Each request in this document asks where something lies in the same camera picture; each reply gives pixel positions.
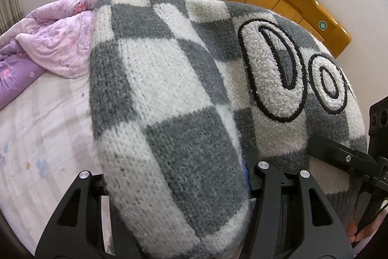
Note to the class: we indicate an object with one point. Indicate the grey white checkered cardigan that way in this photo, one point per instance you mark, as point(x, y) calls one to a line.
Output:
point(166, 95)

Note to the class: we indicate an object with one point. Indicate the person's right hand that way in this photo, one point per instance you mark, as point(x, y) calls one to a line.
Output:
point(353, 231)

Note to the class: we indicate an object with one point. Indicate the purple floral quilt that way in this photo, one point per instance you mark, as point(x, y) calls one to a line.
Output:
point(54, 43)

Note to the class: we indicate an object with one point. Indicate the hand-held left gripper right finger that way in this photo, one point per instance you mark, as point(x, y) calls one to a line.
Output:
point(266, 186)

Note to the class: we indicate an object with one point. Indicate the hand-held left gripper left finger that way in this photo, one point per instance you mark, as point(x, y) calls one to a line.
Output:
point(89, 210)

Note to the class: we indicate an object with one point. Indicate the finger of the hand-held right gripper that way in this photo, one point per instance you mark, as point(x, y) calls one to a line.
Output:
point(336, 152)

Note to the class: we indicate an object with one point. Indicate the beige striped curtain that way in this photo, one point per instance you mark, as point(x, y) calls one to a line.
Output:
point(13, 4)

